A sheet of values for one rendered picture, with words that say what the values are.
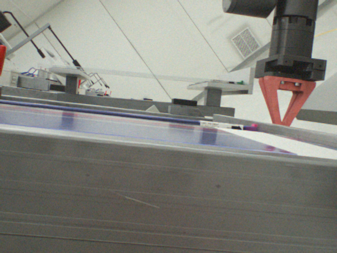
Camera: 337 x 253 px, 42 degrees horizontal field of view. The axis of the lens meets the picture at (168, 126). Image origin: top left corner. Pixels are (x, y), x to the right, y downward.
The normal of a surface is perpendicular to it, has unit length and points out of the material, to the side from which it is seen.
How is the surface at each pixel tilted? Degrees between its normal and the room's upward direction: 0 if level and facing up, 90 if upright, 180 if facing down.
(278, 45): 55
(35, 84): 90
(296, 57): 90
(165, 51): 90
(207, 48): 90
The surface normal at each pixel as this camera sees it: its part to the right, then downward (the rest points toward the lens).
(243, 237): 0.10, 0.07
